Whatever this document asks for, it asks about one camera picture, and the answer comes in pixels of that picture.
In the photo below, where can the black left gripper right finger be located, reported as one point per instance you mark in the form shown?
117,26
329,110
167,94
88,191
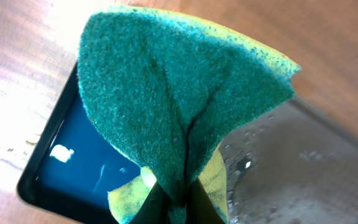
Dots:
199,208

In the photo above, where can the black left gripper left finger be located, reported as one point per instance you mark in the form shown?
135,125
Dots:
155,208

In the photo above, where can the green yellow sponge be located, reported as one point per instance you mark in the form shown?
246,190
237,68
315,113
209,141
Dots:
164,89

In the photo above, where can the blue water tray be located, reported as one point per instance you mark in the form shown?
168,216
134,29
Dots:
72,167

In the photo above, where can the dark brown serving tray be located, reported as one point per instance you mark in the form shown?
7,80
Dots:
292,165

